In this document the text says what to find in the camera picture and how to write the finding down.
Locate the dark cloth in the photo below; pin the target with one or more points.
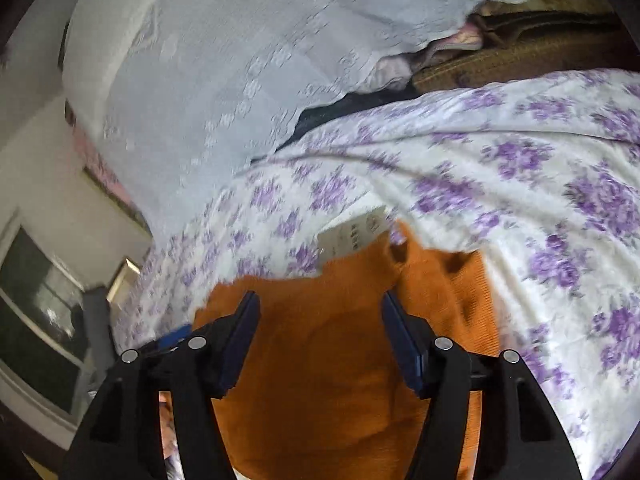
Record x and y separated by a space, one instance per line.
345 107

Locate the window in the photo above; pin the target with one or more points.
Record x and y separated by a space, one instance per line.
30 285

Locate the purple floral bed sheet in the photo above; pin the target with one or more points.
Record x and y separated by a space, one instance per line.
500 125

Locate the orange knit sweater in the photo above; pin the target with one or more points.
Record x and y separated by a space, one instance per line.
325 360

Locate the white lace cloth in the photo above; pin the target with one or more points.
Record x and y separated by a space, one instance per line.
225 60

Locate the pale pink cloth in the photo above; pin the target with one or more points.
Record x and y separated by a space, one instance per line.
450 37

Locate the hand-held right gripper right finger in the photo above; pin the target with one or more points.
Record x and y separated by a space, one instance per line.
402 340

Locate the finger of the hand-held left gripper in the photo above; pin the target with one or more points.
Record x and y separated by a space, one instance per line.
172 338

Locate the white paper tag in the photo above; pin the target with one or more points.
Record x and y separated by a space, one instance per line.
350 235

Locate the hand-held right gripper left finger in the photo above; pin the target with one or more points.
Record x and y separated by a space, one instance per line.
240 340

